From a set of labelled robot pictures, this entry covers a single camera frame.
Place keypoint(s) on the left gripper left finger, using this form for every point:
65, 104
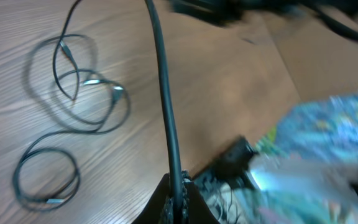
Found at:
152, 211

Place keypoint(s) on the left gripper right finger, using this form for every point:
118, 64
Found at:
197, 211

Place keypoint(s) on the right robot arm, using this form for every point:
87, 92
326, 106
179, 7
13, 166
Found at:
243, 185

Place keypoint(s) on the cardboard wall panel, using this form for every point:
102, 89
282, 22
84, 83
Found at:
317, 40

